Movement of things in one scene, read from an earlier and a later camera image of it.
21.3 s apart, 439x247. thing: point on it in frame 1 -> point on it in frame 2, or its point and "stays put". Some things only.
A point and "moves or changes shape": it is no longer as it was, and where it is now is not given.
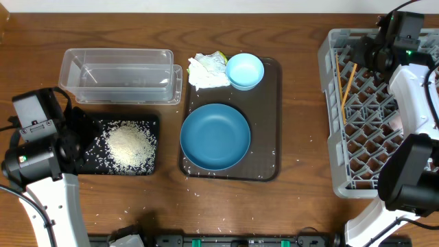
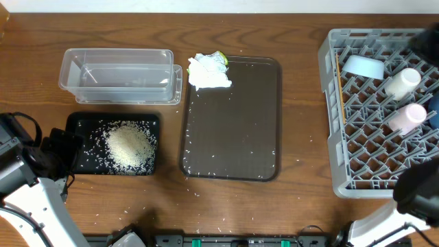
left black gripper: x=88 y=127 -> x=68 y=149
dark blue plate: x=215 y=136 moves or changes shape
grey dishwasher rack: x=429 y=40 -> x=383 y=108
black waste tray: x=123 y=145 stays put
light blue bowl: x=245 y=71 -> x=365 y=66
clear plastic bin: x=131 y=76 stays put
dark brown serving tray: x=262 y=108 stays put
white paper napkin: x=208 y=71 stays put
